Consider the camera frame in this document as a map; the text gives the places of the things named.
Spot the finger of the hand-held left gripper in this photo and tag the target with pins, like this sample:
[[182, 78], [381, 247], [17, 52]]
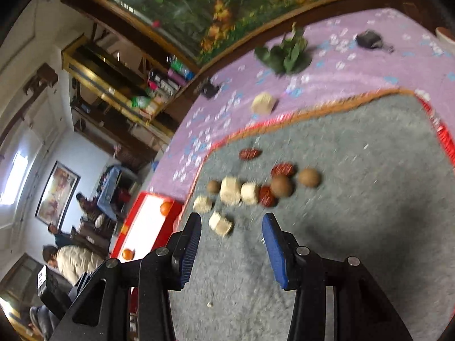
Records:
[[81, 286]]

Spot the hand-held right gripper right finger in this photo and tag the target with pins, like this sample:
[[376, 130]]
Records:
[[274, 255]]

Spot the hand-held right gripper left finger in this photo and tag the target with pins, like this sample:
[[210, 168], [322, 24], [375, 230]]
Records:
[[187, 255]]

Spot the red rimmed white tray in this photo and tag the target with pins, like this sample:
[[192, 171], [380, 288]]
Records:
[[149, 220]]

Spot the dark red date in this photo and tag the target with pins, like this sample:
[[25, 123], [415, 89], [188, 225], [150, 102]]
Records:
[[283, 169], [250, 153], [267, 196]]

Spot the pale yellow corn piece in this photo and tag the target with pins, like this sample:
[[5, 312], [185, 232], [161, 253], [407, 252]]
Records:
[[250, 193], [263, 103], [231, 190], [220, 224], [203, 203]]

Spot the orange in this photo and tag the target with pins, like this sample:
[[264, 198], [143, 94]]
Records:
[[127, 254], [165, 209]]

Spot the small brown round longan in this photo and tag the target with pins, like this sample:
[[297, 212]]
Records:
[[213, 186]]

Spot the grey mat with red border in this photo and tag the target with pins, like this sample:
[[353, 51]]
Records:
[[355, 220]]

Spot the blue covered table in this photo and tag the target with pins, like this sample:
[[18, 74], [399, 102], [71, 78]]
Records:
[[110, 191]]

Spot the window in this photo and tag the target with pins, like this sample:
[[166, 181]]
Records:
[[14, 179]]

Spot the green bag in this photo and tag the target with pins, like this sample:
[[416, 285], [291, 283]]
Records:
[[140, 102]]

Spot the small black object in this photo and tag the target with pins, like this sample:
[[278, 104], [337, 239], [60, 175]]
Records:
[[210, 89]]

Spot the pink bottle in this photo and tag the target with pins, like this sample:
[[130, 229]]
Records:
[[154, 85]]

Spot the wooden shelf cabinet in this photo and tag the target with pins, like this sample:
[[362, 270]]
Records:
[[117, 88]]

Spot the green bottle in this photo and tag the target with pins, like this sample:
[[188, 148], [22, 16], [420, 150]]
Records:
[[179, 65]]

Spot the green leafy vegetable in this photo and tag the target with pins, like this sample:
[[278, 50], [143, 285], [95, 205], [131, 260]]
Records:
[[284, 57]]

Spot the purple flowered blanket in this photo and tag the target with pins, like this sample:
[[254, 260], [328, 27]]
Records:
[[373, 67]]

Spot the black pouch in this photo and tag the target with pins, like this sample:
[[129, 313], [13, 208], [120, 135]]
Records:
[[369, 39]]

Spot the white object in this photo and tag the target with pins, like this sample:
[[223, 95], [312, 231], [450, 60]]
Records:
[[446, 37]]

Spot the framed wall picture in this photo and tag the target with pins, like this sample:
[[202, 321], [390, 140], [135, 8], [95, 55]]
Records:
[[57, 193]]

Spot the flower garden wall painting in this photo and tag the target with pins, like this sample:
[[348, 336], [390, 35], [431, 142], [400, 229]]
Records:
[[220, 7]]

